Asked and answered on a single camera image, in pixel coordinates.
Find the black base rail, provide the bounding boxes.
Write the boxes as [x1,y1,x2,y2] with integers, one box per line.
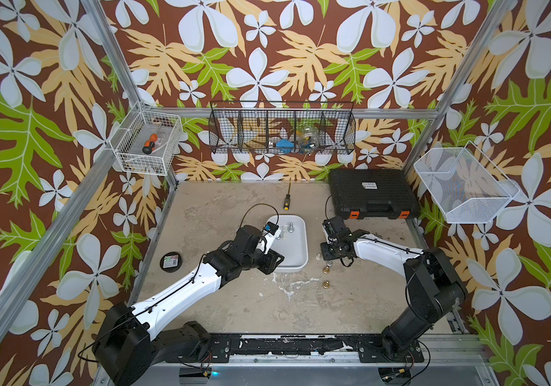
[173,333,425,364]

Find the white plastic storage box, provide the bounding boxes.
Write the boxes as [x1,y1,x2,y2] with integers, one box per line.
[267,215,309,273]

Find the red black screwdriver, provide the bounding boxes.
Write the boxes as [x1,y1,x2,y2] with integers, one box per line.
[142,133,158,155]

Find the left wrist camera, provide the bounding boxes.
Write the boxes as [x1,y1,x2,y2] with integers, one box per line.
[258,221,280,254]

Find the black tool case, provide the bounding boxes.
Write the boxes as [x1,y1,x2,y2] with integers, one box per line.
[329,168,420,220]

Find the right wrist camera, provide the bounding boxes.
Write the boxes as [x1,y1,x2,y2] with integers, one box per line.
[322,216,350,243]

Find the clear bottle in basket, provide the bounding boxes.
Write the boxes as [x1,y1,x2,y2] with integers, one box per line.
[300,125,317,147]

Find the white mesh basket right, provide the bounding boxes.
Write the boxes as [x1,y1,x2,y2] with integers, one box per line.
[414,142,520,225]

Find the white wire basket left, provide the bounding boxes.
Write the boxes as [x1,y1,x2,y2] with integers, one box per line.
[111,106,184,176]

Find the blue object in basket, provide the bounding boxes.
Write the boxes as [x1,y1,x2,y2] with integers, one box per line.
[275,139,295,154]

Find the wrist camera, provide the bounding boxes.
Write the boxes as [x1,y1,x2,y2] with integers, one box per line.
[322,216,350,243]
[258,221,280,254]

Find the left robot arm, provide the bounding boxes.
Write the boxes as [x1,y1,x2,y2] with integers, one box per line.
[91,222,285,385]

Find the black wire basket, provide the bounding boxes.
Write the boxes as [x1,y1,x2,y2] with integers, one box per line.
[206,101,357,155]

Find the round black tape measure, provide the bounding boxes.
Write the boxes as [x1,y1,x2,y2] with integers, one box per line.
[159,252,183,273]

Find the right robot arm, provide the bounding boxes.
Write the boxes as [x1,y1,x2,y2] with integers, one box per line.
[321,230,468,360]

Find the black yellow screwdriver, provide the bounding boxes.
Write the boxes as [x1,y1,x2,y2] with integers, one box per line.
[283,183,292,211]

